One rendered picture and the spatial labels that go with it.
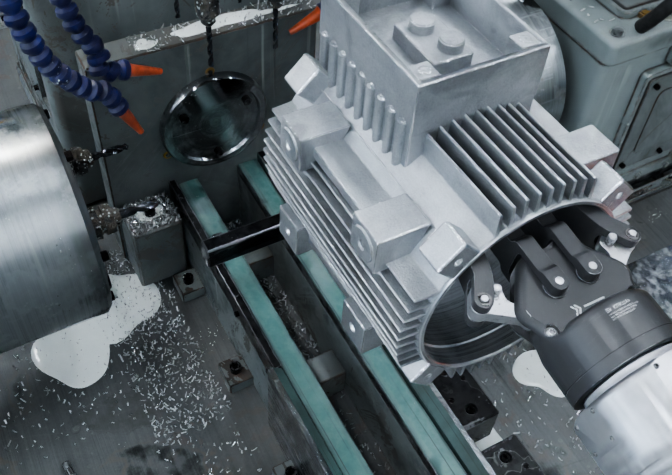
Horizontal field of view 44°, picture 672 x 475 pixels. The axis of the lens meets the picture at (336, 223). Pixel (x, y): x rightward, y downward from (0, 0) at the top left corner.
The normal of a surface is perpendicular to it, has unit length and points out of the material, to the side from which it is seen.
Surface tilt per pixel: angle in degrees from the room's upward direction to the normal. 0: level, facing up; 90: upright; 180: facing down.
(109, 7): 90
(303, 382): 0
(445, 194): 31
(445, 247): 44
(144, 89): 90
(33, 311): 88
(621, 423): 59
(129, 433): 0
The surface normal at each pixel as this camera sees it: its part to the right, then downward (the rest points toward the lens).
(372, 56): -0.87, 0.32
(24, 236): 0.39, 0.04
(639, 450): -0.70, 0.00
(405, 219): 0.06, -0.67
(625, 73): 0.48, 0.67
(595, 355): -0.54, -0.18
